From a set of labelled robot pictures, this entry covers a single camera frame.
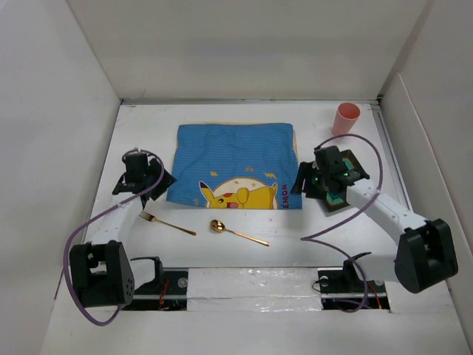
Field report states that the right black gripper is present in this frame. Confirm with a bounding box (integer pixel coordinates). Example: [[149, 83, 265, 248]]
[[290, 161, 330, 200]]

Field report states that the green square plate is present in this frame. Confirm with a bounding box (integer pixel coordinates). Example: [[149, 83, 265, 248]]
[[323, 146, 370, 212]]

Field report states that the blue yellow printed cloth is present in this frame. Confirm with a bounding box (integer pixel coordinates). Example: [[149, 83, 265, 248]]
[[167, 123, 302, 210]]

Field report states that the pink plastic cup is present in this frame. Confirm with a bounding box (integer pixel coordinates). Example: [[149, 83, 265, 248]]
[[332, 102, 361, 135]]

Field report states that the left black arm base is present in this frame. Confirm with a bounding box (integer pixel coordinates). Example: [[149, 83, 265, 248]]
[[124, 268, 188, 311]]

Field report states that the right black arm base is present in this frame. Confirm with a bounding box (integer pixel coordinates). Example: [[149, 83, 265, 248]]
[[312, 260, 390, 313]]

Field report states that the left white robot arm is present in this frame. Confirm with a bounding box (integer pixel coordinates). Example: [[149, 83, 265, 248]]
[[69, 149, 176, 308]]

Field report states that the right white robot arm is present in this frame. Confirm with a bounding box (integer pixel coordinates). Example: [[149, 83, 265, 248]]
[[291, 146, 459, 294]]

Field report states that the gold fork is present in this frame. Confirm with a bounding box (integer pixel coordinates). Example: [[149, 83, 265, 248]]
[[139, 211, 197, 236]]

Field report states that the gold spoon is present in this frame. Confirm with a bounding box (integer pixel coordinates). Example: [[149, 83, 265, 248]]
[[210, 220, 270, 247]]

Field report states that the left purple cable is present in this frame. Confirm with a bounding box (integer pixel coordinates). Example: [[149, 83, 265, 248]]
[[62, 149, 166, 326]]

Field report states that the purple cable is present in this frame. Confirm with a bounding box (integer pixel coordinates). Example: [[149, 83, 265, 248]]
[[301, 134, 384, 314], [62, 149, 166, 326]]

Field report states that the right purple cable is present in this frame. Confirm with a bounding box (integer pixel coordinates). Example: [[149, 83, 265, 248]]
[[301, 134, 384, 314]]

